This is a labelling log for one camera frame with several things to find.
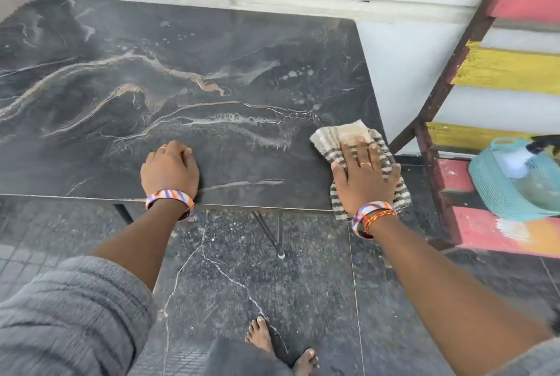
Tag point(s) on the clear spray bottle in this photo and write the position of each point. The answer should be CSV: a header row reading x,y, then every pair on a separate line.
x,y
536,170

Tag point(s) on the teal crochet bag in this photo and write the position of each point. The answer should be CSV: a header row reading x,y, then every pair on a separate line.
x,y
494,187

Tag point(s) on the striped orange purple wristband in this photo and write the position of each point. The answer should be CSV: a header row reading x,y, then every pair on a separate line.
x,y
168,197
365,213

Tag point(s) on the black metal table leg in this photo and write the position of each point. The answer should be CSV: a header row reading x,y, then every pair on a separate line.
x,y
271,233
124,213

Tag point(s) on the person's right little finger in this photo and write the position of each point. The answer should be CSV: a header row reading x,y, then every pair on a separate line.
x,y
393,172

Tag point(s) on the person's foot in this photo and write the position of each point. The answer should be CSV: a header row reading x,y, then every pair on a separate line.
x,y
260,334
305,362

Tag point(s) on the person's left foot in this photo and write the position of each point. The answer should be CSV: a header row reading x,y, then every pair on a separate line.
x,y
260,334

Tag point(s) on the grey knit sleeve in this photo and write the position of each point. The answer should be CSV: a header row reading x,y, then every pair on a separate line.
x,y
65,318
529,360

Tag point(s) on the striped beige cleaning cloth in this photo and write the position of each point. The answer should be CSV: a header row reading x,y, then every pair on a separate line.
x,y
332,139

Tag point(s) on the person's left forearm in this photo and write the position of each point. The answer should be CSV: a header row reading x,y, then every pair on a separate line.
x,y
135,242

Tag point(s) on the person's right hand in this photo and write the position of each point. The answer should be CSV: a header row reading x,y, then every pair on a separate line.
x,y
363,187

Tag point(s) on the grey knit left sleeve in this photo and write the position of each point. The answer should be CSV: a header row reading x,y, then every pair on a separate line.
x,y
65,318

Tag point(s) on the grey trouser leg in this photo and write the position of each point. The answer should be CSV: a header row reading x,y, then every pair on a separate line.
x,y
245,360

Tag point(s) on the person's right foot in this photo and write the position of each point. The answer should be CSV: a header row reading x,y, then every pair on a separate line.
x,y
305,362

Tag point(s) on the person's left thumb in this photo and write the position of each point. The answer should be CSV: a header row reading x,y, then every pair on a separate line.
x,y
196,173

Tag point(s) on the person's right forearm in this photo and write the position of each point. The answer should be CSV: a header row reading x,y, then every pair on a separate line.
x,y
446,286

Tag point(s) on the grey knit right sleeve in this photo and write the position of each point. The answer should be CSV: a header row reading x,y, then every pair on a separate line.
x,y
529,360

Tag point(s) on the colourful painted wooden bench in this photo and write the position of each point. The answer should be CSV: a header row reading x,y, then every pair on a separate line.
x,y
503,69

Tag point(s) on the person's right thumb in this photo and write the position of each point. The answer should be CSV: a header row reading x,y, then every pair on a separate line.
x,y
337,173

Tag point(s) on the person's right middle finger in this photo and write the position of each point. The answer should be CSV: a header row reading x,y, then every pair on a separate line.
x,y
363,153

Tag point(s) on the person's left hand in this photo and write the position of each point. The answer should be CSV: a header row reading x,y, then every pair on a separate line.
x,y
168,172

